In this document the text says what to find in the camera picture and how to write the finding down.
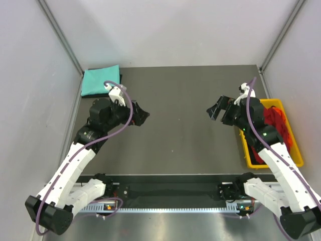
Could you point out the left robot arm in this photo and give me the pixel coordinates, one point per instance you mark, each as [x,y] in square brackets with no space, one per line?
[55,206]

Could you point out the yellow plastic bin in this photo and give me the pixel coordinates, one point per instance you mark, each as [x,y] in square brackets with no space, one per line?
[294,152]

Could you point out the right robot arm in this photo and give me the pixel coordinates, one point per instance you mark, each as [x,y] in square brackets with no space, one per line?
[298,207]

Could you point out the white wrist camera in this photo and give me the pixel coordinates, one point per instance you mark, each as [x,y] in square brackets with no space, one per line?
[115,94]
[244,93]

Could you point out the folded teal t-shirt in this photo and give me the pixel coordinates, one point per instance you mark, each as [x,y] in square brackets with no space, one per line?
[93,80]

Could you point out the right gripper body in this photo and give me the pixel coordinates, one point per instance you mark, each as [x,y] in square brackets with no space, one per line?
[232,116]

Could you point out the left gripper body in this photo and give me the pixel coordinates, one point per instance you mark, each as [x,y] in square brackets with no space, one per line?
[120,114]

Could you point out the grey slotted cable duct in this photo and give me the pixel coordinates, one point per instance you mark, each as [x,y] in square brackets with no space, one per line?
[227,208]

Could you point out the dark red t-shirt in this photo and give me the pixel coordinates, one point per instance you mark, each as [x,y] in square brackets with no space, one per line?
[276,117]

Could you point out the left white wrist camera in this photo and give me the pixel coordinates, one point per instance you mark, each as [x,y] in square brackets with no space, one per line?
[115,94]

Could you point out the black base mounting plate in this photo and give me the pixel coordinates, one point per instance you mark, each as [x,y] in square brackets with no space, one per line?
[173,191]

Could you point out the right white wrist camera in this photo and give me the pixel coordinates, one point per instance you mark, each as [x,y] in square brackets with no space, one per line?
[244,93]

